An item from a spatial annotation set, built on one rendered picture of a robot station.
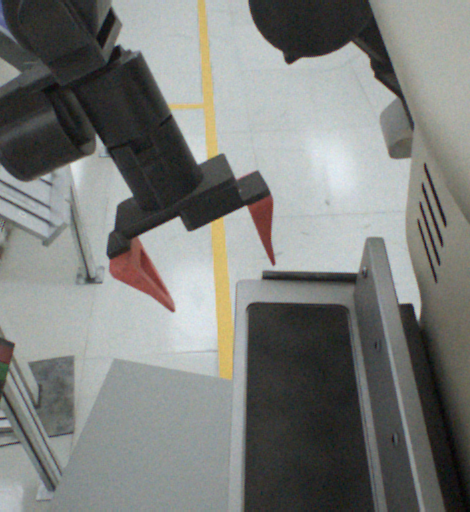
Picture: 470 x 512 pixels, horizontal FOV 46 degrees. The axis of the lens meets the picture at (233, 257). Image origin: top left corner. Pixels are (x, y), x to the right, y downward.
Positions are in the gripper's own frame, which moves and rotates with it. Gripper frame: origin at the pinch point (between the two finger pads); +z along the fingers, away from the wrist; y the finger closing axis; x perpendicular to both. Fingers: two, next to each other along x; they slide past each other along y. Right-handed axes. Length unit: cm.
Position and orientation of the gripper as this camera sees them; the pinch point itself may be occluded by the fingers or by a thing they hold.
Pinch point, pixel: (219, 278)
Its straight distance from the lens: 48.8
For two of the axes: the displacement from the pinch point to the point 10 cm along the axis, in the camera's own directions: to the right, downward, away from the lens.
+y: -9.0, 4.2, 0.7
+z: 4.1, 7.9, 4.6
